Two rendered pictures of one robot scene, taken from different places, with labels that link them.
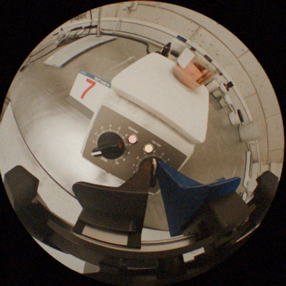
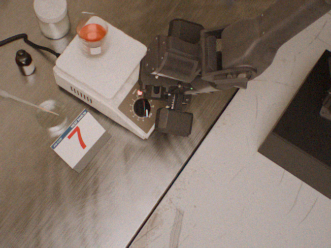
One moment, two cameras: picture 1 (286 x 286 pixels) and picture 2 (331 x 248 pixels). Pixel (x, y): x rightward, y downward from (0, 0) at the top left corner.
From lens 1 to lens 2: 0.91 m
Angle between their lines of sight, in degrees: 12
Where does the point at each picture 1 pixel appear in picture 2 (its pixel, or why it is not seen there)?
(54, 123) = (107, 183)
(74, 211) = (206, 168)
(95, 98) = (91, 128)
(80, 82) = (67, 147)
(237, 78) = not seen: outside the picture
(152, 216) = not seen: hidden behind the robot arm
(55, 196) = (190, 187)
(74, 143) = (133, 153)
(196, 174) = not seen: hidden behind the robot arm
